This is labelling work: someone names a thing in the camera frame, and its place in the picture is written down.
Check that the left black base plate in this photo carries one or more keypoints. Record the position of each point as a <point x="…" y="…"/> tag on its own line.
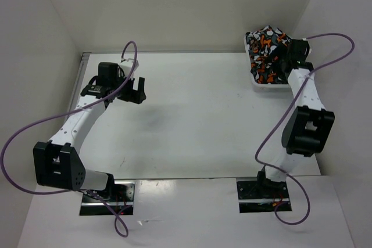
<point x="121" y="201"/>

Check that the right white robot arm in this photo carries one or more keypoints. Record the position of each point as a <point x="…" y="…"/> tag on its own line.
<point x="309" y="126"/>

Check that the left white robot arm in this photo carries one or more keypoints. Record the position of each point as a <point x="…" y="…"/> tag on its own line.
<point x="57" y="162"/>

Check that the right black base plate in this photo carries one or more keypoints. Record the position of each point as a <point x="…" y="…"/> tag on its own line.
<point x="253" y="198"/>

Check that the white plastic basket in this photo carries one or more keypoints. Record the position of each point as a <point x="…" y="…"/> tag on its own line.
<point x="259" y="88"/>

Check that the aluminium rail at table edge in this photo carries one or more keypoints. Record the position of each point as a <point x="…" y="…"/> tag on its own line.
<point x="78" y="81"/>

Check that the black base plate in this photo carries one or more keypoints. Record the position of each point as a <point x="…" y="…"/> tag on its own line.
<point x="253" y="198"/>
<point x="121" y="201"/>

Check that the orange camouflage shorts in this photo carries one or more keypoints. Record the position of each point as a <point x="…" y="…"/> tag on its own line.
<point x="265" y="48"/>

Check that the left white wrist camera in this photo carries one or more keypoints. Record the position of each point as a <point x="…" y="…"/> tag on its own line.
<point x="125" y="67"/>

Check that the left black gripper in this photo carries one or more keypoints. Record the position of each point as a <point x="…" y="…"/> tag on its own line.
<point x="135" y="96"/>

